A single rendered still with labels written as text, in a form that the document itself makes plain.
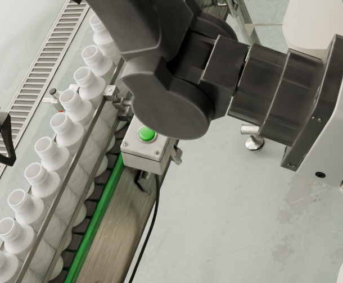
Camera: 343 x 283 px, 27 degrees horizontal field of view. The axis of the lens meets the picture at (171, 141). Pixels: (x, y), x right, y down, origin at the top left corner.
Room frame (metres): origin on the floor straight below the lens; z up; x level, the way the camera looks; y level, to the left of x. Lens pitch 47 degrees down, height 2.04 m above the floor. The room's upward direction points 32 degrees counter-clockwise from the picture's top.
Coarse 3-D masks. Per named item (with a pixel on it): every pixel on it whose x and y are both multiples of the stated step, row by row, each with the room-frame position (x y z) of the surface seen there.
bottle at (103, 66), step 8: (88, 48) 1.18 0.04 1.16; (96, 48) 1.16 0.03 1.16; (88, 56) 1.17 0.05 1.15; (96, 56) 1.14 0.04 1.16; (104, 56) 1.16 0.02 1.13; (88, 64) 1.15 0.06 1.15; (96, 64) 1.14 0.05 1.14; (104, 64) 1.14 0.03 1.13; (112, 64) 1.14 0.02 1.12; (96, 72) 1.14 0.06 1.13; (104, 72) 1.13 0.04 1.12; (112, 72) 1.14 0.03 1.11; (120, 72) 1.16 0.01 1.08; (120, 88) 1.13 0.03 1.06; (120, 96) 1.13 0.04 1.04
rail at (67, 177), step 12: (120, 60) 1.15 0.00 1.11; (108, 84) 1.10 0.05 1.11; (96, 120) 1.04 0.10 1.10; (84, 144) 1.00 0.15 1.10; (108, 144) 1.03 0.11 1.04; (72, 168) 0.96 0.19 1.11; (96, 168) 0.99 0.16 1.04; (60, 192) 0.92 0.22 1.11; (84, 192) 0.95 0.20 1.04; (48, 216) 0.88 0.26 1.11; (72, 216) 0.91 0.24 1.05; (72, 228) 0.89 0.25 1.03; (36, 240) 0.84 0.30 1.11; (60, 252) 0.86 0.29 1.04; (24, 264) 0.81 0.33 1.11; (48, 276) 0.82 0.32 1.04
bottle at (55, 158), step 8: (40, 144) 1.01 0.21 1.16; (48, 144) 1.01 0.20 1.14; (56, 144) 1.00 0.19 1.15; (40, 152) 0.98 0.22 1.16; (48, 152) 0.98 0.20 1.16; (56, 152) 0.98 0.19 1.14; (64, 152) 0.99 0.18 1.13; (48, 160) 0.98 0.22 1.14; (56, 160) 0.97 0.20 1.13; (64, 160) 0.97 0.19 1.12; (72, 160) 0.98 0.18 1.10; (48, 168) 0.98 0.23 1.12; (56, 168) 0.97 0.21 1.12; (64, 168) 0.97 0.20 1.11; (80, 168) 0.99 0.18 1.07; (64, 176) 0.96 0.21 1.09; (72, 176) 0.97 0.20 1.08; (80, 176) 0.97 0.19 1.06; (88, 176) 0.99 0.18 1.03; (72, 184) 0.97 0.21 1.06; (80, 184) 0.97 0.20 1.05; (80, 192) 0.96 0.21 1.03; (88, 192) 0.97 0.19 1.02
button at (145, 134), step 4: (144, 128) 0.93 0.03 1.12; (140, 132) 0.93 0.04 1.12; (144, 132) 0.92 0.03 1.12; (148, 132) 0.92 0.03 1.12; (152, 132) 0.92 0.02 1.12; (140, 136) 0.92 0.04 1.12; (144, 136) 0.92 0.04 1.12; (148, 136) 0.91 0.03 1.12; (152, 136) 0.91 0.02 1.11; (144, 140) 0.91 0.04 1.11; (148, 140) 0.91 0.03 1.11
